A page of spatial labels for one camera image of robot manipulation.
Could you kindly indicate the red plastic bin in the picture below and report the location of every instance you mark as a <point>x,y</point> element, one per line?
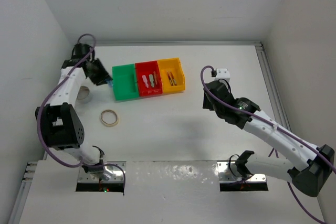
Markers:
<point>147,68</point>

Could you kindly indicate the beige masking tape roll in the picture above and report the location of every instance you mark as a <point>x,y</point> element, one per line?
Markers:
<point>106,123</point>

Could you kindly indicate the pink gel pen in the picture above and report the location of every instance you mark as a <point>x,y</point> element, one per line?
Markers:
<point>169,78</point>

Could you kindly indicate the large tape roll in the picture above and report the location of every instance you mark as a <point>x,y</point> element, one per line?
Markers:
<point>84,95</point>

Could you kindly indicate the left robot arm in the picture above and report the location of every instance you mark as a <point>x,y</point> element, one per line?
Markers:
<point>60,126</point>

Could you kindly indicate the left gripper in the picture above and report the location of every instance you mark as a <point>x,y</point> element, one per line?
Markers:
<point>104,76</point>

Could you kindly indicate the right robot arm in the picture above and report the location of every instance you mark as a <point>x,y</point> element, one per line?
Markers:
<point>306,165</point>

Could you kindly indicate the yellow plastic bin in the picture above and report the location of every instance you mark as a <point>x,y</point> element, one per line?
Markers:
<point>171,65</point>

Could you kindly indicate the orange pen cap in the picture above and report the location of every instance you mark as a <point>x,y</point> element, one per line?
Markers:
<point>155,78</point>

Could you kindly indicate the left base plate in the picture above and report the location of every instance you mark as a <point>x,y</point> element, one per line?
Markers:
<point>114,172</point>

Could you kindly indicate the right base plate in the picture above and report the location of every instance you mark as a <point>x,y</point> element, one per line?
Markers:
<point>227,173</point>

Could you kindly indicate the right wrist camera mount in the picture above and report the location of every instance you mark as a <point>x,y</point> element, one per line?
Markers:
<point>219,74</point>

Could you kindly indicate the red gel pen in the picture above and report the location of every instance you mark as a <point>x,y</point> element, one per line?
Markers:
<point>173,79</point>

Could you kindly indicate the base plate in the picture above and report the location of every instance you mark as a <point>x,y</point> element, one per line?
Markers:
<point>114,172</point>
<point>227,173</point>

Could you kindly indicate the green plastic bin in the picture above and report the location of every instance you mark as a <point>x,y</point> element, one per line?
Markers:
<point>125,85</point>

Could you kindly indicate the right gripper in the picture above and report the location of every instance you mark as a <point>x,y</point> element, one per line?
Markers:
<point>207,104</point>

